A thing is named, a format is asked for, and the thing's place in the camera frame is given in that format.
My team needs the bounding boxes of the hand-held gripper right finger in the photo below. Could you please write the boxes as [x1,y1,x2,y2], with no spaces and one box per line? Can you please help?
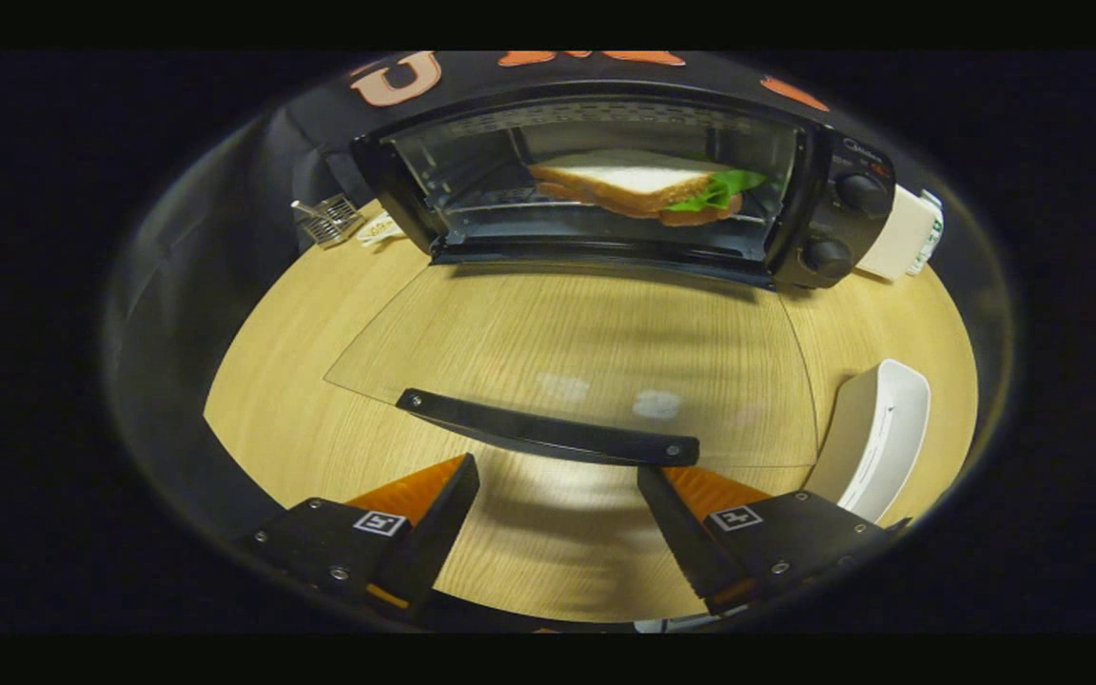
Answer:
[636,464,912,615]

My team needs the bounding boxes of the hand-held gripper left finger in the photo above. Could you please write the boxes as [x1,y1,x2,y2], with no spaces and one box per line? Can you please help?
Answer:
[242,454,480,610]

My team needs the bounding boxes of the black toaster oven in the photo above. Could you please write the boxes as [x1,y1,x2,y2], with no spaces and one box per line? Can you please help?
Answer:
[324,81,896,469]

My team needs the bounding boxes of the lettuce sandwich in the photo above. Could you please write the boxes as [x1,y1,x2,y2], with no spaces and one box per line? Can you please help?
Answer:
[527,150,768,227]

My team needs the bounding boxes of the white pop-up toaster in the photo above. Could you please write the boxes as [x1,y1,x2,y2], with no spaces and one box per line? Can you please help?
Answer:
[854,184,934,283]

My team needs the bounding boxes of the white rectangular plate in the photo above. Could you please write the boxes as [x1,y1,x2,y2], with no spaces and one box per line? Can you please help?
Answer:
[803,359,931,524]

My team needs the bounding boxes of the black backdrop cloth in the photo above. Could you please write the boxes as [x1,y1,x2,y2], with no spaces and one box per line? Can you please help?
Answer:
[106,51,1020,572]

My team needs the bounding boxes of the metal wire tray handle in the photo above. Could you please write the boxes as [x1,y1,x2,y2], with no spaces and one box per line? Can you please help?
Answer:
[291,195,363,248]

